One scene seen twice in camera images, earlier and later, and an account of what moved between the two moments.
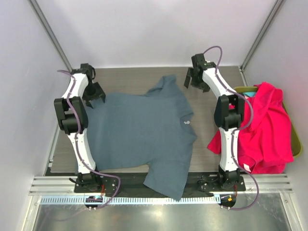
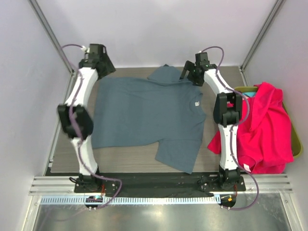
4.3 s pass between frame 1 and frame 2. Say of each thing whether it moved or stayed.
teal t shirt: stayed
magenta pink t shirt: stayed
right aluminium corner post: stayed
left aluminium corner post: stayed
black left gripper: moved
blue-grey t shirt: moved
